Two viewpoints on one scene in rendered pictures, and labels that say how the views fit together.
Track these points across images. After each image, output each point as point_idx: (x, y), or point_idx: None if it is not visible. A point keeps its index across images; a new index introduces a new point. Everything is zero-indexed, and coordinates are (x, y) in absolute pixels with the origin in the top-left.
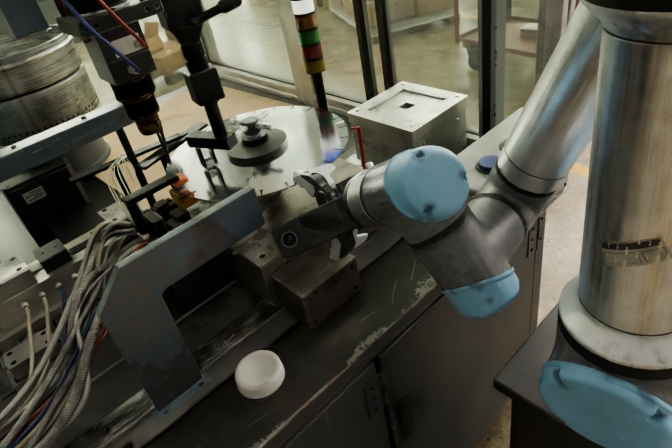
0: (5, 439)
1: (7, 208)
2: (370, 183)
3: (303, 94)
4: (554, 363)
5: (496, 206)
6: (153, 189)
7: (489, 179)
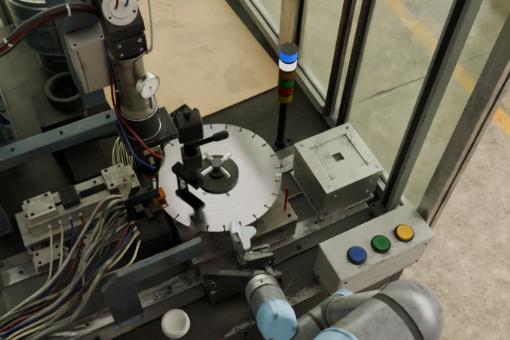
0: (36, 315)
1: (25, 86)
2: (254, 300)
3: None
4: None
5: (314, 329)
6: (143, 201)
7: (322, 306)
